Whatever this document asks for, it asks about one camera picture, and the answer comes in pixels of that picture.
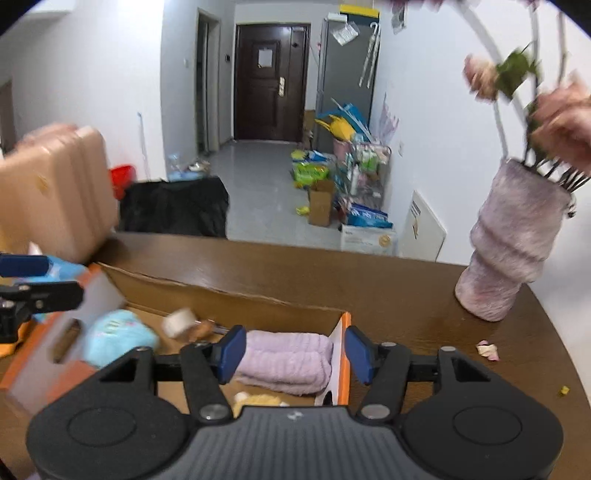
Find white and yellow alpaca plush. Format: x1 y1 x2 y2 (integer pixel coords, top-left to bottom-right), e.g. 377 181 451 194
231 391 289 418

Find white flat board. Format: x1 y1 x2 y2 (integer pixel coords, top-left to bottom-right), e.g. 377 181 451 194
399 190 446 261

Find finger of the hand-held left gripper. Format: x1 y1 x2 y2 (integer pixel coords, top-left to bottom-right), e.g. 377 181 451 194
0 255 51 278
0 281 85 315

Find yellow box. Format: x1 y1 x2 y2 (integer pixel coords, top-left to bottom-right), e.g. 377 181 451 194
339 4 382 19

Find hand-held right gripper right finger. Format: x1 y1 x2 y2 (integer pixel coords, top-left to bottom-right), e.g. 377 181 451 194
344 325 492 423

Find brown cardboard box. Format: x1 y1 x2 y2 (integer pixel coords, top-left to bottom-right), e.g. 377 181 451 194
308 180 335 227

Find lilac plush towel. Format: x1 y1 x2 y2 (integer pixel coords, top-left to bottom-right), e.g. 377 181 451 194
235 330 333 397

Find pink suitcase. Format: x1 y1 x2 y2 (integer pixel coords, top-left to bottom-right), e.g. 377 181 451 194
0 124 118 264

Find light blue plush toy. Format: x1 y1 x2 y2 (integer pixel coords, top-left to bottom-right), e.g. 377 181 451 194
83 309 160 367

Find pink ceramic vase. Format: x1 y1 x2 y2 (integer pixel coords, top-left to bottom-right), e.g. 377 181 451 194
455 159 575 322

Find white wedge sponge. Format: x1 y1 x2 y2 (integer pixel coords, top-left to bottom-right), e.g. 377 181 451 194
163 308 195 340

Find dried pink roses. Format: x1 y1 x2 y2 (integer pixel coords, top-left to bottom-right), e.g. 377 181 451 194
464 0 591 190

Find green packet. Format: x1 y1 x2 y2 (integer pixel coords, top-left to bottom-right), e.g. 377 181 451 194
293 161 331 190

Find white cardboard box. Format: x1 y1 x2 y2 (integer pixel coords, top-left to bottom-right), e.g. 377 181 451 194
341 224 398 256

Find red bin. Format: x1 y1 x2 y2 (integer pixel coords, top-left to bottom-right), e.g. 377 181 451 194
110 166 136 199

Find blue tissue pack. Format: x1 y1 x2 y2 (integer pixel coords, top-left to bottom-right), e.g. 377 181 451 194
28 256 88 282

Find storage rack with supplies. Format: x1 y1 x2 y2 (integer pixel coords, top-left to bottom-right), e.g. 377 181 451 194
332 138 393 217

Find orange strap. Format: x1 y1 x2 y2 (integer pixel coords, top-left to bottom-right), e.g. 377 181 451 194
0 318 40 357

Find grey cabinet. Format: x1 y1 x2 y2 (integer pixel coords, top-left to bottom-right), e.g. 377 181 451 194
316 16 379 134

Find red cardboard box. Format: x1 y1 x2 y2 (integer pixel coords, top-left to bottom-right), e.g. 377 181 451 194
0 263 352 411

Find dark brown door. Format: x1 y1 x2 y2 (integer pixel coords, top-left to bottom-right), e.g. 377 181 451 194
235 24 309 141

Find black bag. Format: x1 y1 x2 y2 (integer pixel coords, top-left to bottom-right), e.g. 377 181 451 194
119 178 229 238

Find yellow and blue clutter pile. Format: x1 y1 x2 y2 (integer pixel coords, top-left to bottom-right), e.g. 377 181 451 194
315 104 370 144

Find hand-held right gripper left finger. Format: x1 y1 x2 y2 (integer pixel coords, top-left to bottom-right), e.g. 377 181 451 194
99 324 247 424

